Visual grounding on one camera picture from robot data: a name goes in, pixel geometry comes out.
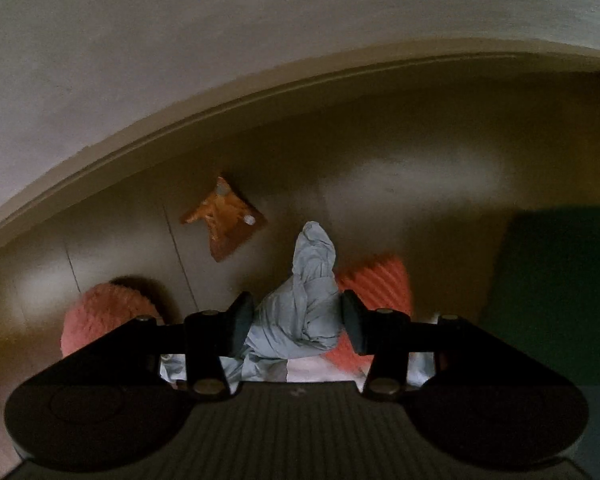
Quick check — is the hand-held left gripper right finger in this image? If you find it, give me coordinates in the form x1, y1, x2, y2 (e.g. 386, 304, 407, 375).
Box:
341, 289, 531, 402

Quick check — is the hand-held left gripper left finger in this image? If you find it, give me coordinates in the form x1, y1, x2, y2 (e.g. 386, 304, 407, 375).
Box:
80, 292, 256, 402

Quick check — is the orange foam fruit net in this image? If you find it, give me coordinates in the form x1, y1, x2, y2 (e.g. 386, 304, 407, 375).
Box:
325, 255, 413, 372
61, 282, 163, 359

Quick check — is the white cloth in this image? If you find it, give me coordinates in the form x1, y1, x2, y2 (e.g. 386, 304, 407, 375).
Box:
220, 221, 346, 387

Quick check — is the teal waste bin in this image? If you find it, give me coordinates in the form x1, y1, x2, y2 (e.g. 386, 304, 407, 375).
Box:
480, 205, 600, 466

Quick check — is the orange snack wrapper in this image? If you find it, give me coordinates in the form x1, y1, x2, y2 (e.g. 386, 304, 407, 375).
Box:
180, 176, 270, 262

